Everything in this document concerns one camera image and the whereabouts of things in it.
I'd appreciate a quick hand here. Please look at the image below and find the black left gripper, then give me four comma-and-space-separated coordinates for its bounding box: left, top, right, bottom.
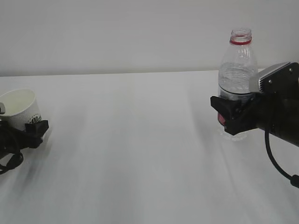
0, 120, 49, 159

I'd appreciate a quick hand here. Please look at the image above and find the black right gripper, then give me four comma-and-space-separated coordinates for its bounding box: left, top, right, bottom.
210, 95, 299, 136

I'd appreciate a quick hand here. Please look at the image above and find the clear water bottle red label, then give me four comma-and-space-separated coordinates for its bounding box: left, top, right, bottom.
217, 28, 259, 142

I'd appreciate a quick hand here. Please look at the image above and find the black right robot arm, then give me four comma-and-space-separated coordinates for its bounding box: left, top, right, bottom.
210, 95, 299, 146

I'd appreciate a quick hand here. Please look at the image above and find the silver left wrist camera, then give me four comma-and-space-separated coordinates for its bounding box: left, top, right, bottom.
0, 102, 6, 115

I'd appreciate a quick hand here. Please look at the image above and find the white paper cup green logo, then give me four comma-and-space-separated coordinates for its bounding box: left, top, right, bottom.
0, 89, 42, 131

